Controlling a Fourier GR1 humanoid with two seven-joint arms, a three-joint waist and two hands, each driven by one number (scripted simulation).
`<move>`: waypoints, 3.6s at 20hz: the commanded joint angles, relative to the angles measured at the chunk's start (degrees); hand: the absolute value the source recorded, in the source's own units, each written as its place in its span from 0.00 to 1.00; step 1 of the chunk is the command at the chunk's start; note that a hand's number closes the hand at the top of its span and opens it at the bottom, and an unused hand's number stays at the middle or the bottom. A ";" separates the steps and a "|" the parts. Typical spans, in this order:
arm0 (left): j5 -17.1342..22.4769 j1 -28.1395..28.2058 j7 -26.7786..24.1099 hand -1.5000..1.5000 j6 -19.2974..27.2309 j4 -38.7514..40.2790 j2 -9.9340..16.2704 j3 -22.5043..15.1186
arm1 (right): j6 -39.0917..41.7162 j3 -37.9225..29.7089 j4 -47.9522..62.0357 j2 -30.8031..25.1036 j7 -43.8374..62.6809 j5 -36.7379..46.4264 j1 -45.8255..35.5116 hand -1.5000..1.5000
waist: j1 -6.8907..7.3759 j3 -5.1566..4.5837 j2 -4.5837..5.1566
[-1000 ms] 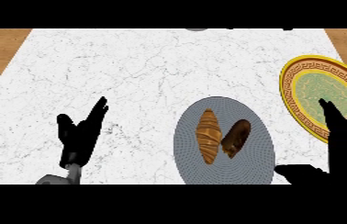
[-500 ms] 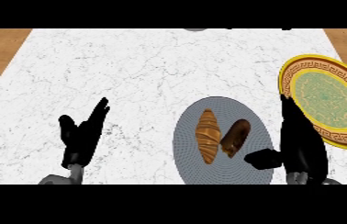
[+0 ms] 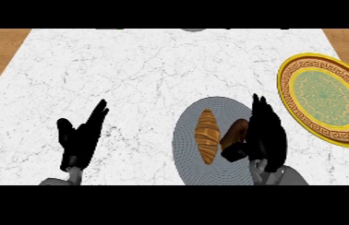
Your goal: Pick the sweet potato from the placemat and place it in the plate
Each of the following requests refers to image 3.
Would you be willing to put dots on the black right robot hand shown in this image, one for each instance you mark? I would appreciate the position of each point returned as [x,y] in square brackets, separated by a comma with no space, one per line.
[267,136]

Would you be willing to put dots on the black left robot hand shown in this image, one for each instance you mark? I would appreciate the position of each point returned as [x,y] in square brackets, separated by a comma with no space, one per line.
[82,139]

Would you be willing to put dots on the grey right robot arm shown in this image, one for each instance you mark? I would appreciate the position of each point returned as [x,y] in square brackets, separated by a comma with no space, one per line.
[277,176]

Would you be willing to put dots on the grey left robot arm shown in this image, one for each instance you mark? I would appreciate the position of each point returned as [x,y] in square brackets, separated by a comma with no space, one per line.
[66,179]

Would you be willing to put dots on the brown sweet potato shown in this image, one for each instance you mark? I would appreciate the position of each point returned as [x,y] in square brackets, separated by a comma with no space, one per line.
[236,132]

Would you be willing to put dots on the yellow green patterned plate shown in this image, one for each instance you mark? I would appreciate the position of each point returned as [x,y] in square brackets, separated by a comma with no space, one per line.
[320,95]

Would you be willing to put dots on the round grey woven placemat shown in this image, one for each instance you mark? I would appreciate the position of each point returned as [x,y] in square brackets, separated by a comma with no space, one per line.
[201,167]

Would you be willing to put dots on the golden brown croissant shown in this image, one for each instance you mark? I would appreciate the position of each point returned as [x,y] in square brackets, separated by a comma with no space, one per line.
[208,136]

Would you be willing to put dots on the grey rounded object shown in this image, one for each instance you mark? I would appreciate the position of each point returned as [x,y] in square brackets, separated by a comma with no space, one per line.
[193,29]

